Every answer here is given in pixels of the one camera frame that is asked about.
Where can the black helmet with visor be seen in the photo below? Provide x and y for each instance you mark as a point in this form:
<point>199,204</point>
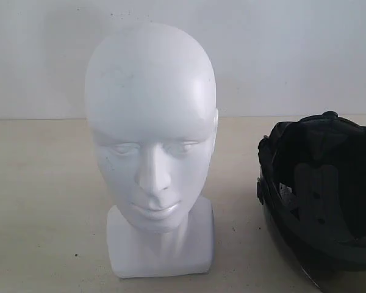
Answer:
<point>312,188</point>

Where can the white mannequin head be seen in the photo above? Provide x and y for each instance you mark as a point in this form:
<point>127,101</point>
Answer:
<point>150,99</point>

